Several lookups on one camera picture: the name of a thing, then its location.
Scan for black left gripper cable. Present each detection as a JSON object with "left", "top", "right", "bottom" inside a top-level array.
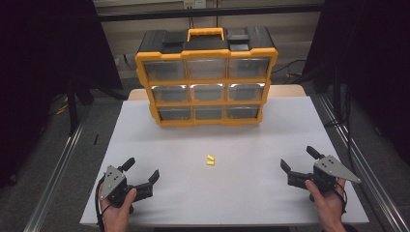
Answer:
[{"left": 94, "top": 175, "right": 112, "bottom": 232}]

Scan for yellow black organizer cabinet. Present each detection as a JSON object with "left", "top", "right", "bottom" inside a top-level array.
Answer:
[{"left": 134, "top": 27, "right": 279, "bottom": 128}]

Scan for metal floor rail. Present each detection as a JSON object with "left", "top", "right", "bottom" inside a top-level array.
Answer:
[
  {"left": 23, "top": 105, "right": 92, "bottom": 232},
  {"left": 317, "top": 94, "right": 410, "bottom": 232}
]

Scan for black curtain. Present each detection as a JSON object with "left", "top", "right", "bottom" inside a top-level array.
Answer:
[
  {"left": 0, "top": 0, "right": 124, "bottom": 189},
  {"left": 303, "top": 0, "right": 410, "bottom": 163}
]

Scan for black floor cable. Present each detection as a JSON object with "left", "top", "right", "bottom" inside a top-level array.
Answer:
[{"left": 272, "top": 58, "right": 308, "bottom": 74}]

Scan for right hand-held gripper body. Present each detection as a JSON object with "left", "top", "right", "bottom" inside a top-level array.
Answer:
[{"left": 286, "top": 155, "right": 363, "bottom": 194}]

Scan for yellow floor cable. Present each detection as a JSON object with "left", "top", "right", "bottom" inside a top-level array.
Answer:
[{"left": 55, "top": 103, "right": 70, "bottom": 116}]

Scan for black stand post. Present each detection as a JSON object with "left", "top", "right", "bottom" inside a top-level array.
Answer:
[{"left": 65, "top": 80, "right": 80, "bottom": 136}]

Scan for person's right hand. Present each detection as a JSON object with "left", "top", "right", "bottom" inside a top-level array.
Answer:
[{"left": 304, "top": 178, "right": 348, "bottom": 232}]

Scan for white table cover sheet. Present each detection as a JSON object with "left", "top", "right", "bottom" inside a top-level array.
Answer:
[{"left": 79, "top": 96, "right": 370, "bottom": 227}]

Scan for person's left hand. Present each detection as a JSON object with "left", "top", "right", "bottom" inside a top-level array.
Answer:
[{"left": 98, "top": 183, "right": 138, "bottom": 232}]

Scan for black horizontal bar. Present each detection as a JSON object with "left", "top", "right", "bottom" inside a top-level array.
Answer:
[{"left": 96, "top": 4, "right": 324, "bottom": 23}]

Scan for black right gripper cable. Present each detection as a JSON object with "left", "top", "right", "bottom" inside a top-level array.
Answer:
[{"left": 333, "top": 180, "right": 350, "bottom": 217}]

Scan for rows of transparent bins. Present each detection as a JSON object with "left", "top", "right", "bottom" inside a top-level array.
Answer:
[{"left": 143, "top": 57, "right": 271, "bottom": 122}]

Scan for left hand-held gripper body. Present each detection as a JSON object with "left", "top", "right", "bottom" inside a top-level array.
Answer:
[{"left": 100, "top": 164, "right": 155, "bottom": 209}]

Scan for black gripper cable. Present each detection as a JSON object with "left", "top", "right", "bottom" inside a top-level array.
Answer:
[
  {"left": 333, "top": 180, "right": 350, "bottom": 217},
  {"left": 94, "top": 175, "right": 112, "bottom": 232}
]

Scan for white wall socket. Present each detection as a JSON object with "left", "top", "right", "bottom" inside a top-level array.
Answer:
[{"left": 183, "top": 0, "right": 207, "bottom": 10}]

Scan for clear plastic drawer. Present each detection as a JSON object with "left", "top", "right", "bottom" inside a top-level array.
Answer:
[{"left": 226, "top": 104, "right": 262, "bottom": 121}]

